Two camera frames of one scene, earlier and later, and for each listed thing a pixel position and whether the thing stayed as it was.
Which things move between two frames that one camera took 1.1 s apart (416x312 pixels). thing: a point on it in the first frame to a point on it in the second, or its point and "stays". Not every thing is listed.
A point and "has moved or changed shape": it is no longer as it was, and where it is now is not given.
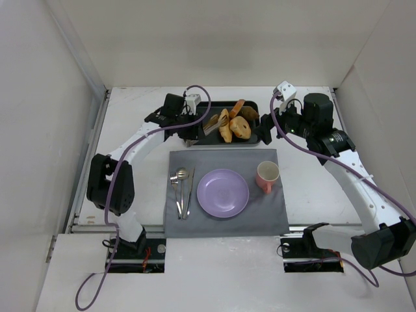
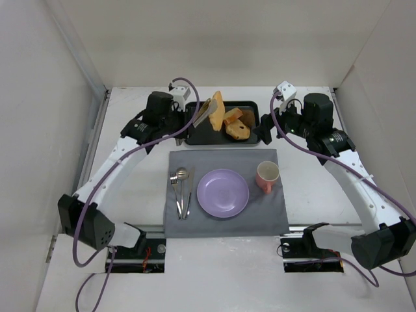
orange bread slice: x=236 y=109 to x=232 y=114
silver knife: x=186 y=206 stays
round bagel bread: x=240 y=127 stays
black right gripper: x=267 y=124 stays
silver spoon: x=182 y=174 stays
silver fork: x=173 y=177 stays
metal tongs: x=209 y=126 has moved or changed shape
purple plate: x=223 y=193 stays
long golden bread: x=225 y=130 to x=217 y=117
